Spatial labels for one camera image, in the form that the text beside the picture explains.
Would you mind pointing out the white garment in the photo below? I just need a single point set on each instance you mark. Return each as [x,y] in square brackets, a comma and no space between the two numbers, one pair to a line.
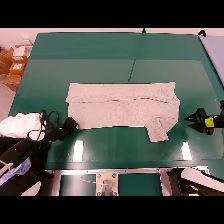
[18,125]

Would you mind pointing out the cardboard box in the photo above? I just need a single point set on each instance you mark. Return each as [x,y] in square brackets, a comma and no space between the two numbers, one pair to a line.
[12,82]
[20,53]
[17,68]

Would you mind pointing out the pale grey T-shirt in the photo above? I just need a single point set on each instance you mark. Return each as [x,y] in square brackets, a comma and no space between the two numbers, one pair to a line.
[123,105]

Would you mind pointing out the silver frame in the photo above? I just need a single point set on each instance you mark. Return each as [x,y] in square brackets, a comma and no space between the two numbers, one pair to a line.
[106,183]

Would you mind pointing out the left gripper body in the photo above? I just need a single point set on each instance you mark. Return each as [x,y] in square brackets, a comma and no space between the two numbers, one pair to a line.
[70,124]

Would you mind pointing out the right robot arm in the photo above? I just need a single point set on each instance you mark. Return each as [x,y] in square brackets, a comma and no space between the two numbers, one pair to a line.
[200,181]

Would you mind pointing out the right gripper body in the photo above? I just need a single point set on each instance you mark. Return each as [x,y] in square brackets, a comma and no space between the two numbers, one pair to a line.
[204,120]

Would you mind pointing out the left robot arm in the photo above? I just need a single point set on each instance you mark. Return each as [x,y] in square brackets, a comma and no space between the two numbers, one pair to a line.
[49,134]

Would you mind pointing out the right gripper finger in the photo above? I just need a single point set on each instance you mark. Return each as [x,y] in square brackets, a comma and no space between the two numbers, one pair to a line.
[192,116]
[194,126]

